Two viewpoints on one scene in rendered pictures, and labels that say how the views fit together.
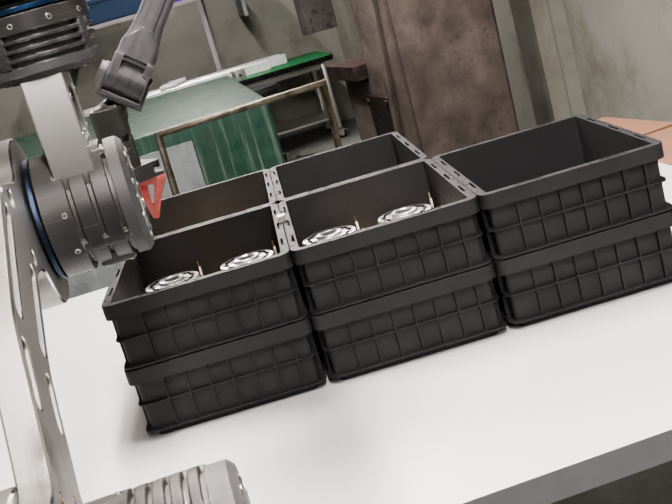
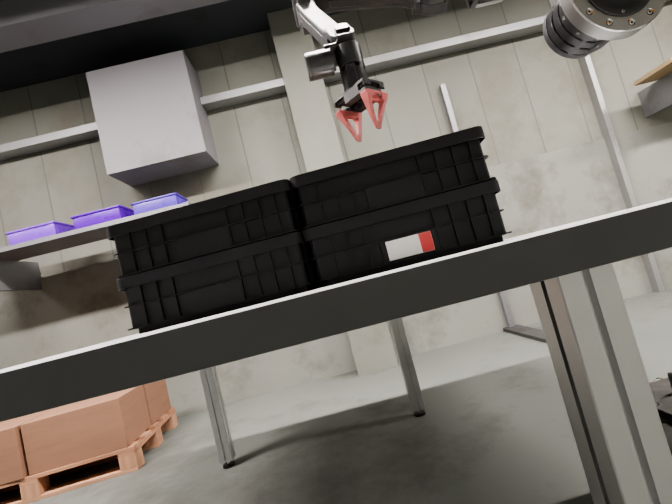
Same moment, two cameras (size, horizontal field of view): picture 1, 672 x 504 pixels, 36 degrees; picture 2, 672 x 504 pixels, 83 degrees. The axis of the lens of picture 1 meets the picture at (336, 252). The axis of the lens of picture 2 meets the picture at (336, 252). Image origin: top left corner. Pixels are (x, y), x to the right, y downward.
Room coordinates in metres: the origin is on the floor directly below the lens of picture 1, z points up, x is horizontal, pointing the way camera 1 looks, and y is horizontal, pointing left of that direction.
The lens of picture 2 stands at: (1.81, 1.12, 0.70)
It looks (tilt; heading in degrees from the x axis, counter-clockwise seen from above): 4 degrees up; 275
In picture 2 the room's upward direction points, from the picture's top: 14 degrees counter-clockwise
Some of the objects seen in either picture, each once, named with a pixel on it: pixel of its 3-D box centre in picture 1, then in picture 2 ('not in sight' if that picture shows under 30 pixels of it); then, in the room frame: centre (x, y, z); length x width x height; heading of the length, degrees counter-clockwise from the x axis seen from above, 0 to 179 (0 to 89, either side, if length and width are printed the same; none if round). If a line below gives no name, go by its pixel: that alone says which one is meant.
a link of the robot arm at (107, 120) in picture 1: (110, 122); (347, 59); (1.75, 0.30, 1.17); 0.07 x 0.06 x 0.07; 6
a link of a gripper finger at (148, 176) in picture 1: (142, 194); (358, 118); (1.76, 0.29, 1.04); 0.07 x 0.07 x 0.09; 45
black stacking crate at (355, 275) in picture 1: (377, 234); not in sight; (1.75, -0.08, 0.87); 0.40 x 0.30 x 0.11; 2
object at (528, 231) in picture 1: (543, 185); not in sight; (1.76, -0.38, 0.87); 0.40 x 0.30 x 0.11; 2
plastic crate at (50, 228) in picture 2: not in sight; (43, 236); (3.99, -1.32, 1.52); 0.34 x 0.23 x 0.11; 7
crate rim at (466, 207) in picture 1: (369, 206); not in sight; (1.75, -0.08, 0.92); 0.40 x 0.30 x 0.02; 2
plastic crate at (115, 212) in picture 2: not in sight; (106, 220); (3.55, -1.37, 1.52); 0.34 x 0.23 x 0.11; 7
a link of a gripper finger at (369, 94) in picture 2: not in sight; (369, 110); (1.73, 0.31, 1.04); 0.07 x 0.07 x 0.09; 45
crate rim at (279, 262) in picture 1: (200, 256); (382, 176); (1.74, 0.22, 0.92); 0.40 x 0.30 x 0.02; 2
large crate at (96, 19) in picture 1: (115, 6); not in sight; (8.64, 1.15, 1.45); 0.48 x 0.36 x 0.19; 97
